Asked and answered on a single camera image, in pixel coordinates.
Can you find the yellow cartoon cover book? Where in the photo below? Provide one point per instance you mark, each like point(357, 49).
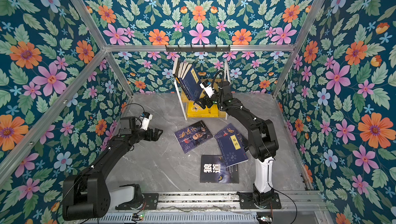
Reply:
point(193, 109)

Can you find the black wolf cover book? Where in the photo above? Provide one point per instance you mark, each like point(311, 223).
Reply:
point(214, 170)

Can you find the wooden shelf white frame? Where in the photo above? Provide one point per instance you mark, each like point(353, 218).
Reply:
point(183, 101)

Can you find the navy book yellow label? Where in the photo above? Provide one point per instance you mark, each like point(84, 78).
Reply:
point(180, 79)

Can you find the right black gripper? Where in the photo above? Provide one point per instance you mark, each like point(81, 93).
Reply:
point(203, 101)

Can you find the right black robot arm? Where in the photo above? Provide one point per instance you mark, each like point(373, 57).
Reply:
point(262, 141)

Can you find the yellow book under shelf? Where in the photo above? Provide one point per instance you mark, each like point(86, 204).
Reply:
point(202, 116)

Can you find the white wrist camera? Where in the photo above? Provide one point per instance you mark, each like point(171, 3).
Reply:
point(208, 88)
point(145, 118)

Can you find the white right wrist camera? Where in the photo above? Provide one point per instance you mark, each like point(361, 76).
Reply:
point(208, 88)

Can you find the purple book under right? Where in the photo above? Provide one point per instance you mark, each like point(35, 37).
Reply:
point(230, 130)

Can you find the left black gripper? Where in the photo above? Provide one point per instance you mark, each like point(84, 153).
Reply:
point(154, 137)

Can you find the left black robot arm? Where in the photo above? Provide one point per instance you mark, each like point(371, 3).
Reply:
point(86, 195)

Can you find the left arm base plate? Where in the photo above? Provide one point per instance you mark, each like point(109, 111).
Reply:
point(144, 201)

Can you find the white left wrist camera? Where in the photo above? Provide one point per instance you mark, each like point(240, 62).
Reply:
point(145, 118)

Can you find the dark illustrated cover book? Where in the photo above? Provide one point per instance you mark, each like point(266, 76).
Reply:
point(193, 136)

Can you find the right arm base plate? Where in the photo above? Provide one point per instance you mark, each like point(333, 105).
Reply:
point(246, 201)

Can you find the black book on shelf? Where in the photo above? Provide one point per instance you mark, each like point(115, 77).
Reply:
point(175, 70)

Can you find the black hook rail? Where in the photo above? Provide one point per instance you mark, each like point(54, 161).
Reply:
point(198, 48)

